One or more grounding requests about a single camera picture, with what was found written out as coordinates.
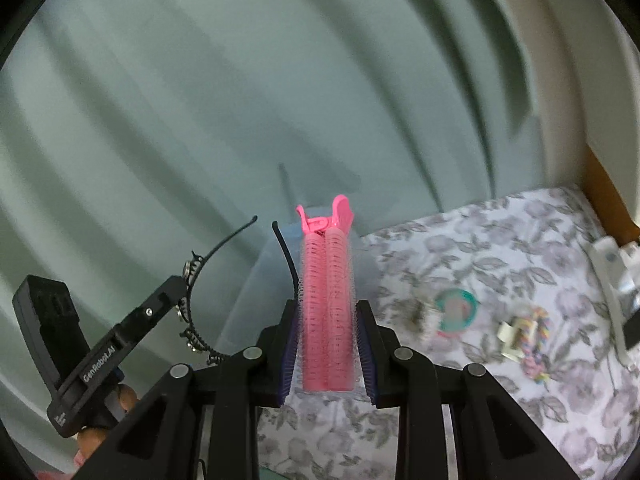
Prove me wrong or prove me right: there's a beige claw hair clip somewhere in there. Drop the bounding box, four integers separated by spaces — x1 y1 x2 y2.
497 318 537 363

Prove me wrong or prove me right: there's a teal ring pack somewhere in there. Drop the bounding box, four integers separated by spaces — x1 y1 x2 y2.
435 288 478 336

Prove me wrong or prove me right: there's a cotton swab bag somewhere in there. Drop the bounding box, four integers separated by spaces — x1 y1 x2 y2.
405 295 442 344

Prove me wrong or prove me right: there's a pink hair roller clip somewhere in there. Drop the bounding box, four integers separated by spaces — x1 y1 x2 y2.
296 195 355 392

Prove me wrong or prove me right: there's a person left hand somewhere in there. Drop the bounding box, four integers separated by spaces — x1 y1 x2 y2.
75 384 138 465

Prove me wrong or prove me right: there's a floral blanket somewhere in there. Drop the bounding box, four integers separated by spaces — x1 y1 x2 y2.
363 188 639 479

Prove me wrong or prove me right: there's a clear plastic storage bin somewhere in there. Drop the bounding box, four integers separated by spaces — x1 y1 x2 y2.
215 232 380 354

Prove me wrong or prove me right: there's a white power strip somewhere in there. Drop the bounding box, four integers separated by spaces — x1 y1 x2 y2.
587 236 639 370

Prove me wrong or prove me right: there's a green curtain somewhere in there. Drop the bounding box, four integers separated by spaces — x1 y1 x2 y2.
0 0 547 461

